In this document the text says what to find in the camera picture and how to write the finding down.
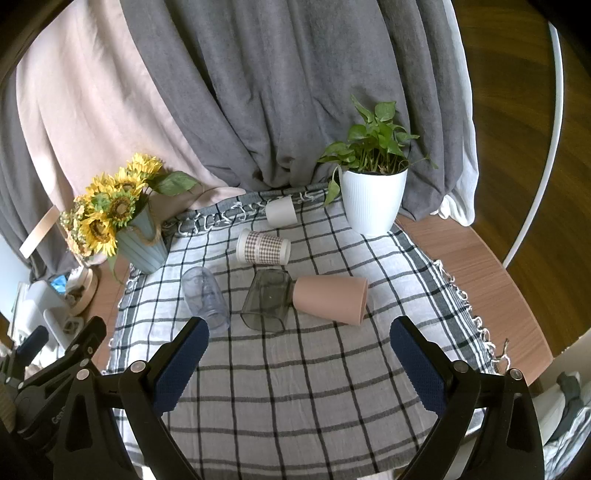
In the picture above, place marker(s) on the round wooden box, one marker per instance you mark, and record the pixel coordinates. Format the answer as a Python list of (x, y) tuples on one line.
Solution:
[(85, 288)]

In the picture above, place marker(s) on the plain white cup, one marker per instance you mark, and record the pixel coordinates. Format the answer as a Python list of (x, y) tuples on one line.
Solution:
[(281, 211)]

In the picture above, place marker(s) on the black white checked tablecloth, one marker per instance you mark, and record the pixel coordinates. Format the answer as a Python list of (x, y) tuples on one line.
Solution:
[(295, 397)]

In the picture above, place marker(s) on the green plant in white pot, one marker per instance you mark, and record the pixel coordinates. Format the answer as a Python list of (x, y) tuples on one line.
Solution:
[(373, 203)]

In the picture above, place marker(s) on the narrow grey curtain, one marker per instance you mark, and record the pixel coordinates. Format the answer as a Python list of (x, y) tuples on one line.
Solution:
[(23, 207)]

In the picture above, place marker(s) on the white cup with checked band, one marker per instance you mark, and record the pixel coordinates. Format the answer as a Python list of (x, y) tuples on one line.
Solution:
[(263, 247)]

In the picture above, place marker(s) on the pink curtain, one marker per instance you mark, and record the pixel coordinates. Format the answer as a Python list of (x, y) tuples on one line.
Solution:
[(92, 115)]

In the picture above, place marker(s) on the wooden strip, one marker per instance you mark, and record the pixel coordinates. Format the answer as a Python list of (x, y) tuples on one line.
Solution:
[(39, 233)]

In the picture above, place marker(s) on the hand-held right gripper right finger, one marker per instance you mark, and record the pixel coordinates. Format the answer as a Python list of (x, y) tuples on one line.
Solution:
[(418, 369)]

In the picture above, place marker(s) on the grey transparent cup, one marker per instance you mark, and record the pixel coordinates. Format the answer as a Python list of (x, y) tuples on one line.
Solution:
[(268, 300)]

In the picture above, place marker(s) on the white plastic appliance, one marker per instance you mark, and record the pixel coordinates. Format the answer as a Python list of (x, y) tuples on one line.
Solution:
[(39, 304)]

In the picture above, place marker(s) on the clear transparent cup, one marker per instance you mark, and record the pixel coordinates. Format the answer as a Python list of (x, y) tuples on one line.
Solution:
[(205, 295)]

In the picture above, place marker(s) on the white hoop tube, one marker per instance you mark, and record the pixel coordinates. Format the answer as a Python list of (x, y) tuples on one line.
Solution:
[(551, 138)]

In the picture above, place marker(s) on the sunflowers in blue vase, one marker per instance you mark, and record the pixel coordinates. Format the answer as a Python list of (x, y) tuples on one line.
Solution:
[(138, 244)]

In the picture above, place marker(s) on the pink cup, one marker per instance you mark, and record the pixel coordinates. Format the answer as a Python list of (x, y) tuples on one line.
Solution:
[(330, 300)]

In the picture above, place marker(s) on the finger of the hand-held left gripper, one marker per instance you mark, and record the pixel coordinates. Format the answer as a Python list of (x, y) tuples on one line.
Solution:
[(32, 342), (91, 337)]

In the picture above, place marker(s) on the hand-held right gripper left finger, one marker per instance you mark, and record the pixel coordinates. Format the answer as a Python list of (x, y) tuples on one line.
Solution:
[(182, 364)]

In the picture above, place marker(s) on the grey striped cloth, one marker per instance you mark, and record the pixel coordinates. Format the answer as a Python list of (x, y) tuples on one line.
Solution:
[(568, 429)]

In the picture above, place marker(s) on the white curtain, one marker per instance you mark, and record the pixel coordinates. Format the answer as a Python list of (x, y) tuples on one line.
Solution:
[(461, 161)]

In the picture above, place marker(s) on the wide grey curtain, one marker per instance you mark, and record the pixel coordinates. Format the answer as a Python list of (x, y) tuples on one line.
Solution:
[(286, 92)]

